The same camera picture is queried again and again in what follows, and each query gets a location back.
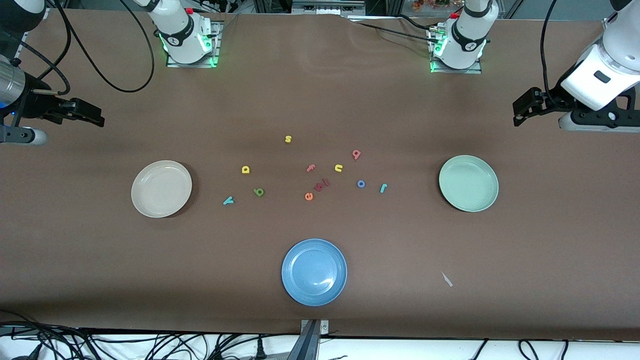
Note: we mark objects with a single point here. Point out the beige brown plate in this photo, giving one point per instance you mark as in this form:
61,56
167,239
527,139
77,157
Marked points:
161,189

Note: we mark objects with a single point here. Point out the light green plate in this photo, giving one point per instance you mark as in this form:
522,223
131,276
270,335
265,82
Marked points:
468,183

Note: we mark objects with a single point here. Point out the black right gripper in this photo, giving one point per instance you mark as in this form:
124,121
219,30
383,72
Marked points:
34,103

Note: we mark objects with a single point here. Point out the pink letter f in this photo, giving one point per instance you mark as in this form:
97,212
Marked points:
310,168

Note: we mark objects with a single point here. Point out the aluminium frame structure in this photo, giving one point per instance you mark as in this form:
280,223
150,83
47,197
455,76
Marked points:
327,7

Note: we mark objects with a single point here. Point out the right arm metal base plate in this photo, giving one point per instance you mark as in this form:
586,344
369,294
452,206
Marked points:
216,50

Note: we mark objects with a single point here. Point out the green letter b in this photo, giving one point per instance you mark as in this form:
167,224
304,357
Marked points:
258,192

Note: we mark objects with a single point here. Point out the teal letter y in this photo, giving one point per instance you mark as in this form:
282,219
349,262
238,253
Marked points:
228,200

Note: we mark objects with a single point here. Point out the metal front camera bracket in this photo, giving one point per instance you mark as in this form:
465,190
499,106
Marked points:
311,345

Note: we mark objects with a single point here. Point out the orange background object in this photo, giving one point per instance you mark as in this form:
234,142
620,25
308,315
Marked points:
430,4

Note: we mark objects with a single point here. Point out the blue plate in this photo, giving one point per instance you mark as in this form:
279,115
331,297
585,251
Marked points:
314,272

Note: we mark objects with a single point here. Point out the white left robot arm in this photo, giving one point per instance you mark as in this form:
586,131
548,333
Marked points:
467,35

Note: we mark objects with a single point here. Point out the red letter g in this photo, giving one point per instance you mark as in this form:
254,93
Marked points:
356,154

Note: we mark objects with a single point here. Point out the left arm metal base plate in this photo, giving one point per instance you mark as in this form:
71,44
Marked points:
475,71

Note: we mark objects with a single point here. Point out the brown table mat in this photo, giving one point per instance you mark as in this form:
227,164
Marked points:
320,100

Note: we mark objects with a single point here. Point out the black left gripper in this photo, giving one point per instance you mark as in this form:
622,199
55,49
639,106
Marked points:
553,103

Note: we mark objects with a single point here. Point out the small white paper scrap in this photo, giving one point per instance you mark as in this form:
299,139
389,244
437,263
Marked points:
446,279

